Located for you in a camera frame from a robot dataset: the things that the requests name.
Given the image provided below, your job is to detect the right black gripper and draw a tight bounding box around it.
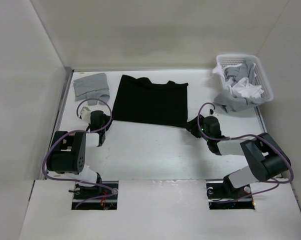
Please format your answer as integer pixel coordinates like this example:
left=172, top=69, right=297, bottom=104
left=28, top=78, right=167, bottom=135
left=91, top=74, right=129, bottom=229
left=182, top=114, right=211, bottom=142

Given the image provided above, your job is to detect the black tank top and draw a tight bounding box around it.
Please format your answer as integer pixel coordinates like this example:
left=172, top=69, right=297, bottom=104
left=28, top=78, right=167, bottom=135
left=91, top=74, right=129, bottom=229
left=112, top=75, right=189, bottom=128

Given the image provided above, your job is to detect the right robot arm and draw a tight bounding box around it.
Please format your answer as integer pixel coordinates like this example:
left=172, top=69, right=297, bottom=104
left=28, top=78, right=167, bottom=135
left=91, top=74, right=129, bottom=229
left=185, top=115, right=292, bottom=198

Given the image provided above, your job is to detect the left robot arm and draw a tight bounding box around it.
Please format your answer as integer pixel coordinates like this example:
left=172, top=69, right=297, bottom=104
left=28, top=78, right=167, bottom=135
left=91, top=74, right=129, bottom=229
left=42, top=107, right=113, bottom=200

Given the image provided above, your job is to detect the grey tank top in basket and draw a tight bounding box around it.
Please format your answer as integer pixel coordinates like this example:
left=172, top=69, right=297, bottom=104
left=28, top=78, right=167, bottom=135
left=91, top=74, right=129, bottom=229
left=214, top=59, right=266, bottom=113

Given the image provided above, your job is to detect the folded grey tank top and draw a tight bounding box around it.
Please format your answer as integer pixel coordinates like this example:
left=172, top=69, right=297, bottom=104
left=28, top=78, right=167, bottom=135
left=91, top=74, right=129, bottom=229
left=73, top=73, right=110, bottom=103

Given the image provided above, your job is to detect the white tank top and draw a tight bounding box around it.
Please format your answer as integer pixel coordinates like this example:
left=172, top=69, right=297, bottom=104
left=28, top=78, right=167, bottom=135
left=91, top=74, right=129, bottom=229
left=210, top=63, right=264, bottom=99

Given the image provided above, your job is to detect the white plastic basket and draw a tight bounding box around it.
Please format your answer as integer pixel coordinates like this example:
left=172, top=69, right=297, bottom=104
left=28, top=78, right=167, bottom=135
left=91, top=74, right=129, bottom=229
left=216, top=53, right=274, bottom=102

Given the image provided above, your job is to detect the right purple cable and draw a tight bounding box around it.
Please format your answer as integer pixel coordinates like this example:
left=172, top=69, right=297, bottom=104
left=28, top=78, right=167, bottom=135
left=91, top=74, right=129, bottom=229
left=198, top=102, right=295, bottom=205

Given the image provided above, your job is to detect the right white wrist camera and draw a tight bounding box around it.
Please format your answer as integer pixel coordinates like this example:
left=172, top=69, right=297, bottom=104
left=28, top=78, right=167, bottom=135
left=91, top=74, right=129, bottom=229
left=209, top=109, right=219, bottom=118

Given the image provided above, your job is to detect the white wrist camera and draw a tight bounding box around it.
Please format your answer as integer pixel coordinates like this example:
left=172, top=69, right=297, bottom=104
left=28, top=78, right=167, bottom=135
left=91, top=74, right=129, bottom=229
left=79, top=106, right=91, bottom=123
left=209, top=109, right=219, bottom=118

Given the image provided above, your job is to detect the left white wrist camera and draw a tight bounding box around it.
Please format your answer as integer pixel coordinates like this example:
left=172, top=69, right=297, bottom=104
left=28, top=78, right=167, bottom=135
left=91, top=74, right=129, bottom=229
left=79, top=106, right=91, bottom=123

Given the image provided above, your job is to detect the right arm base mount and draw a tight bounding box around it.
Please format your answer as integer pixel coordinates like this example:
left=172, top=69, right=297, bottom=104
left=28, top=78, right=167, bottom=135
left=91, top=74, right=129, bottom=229
left=206, top=181, right=255, bottom=210

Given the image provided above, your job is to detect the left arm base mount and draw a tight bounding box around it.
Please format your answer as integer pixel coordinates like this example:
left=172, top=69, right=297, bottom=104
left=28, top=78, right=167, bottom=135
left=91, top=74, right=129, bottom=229
left=68, top=181, right=119, bottom=211

